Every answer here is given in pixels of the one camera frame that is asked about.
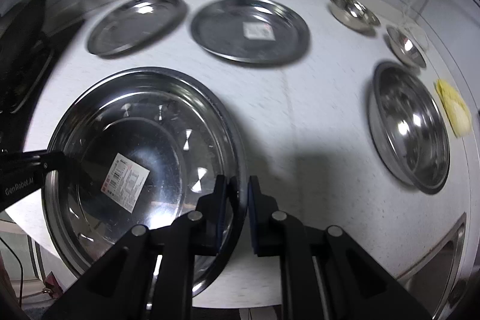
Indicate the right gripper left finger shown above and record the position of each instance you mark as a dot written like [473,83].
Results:
[196,233]

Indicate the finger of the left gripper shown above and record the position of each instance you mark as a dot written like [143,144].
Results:
[23,173]

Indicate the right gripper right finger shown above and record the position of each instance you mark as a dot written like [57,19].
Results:
[275,233]

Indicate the large steel bowl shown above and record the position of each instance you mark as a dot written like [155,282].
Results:
[407,129]

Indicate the small steel bowl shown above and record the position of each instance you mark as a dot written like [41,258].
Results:
[354,15]
[404,48]

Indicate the black gas hob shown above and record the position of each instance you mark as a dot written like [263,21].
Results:
[26,57]

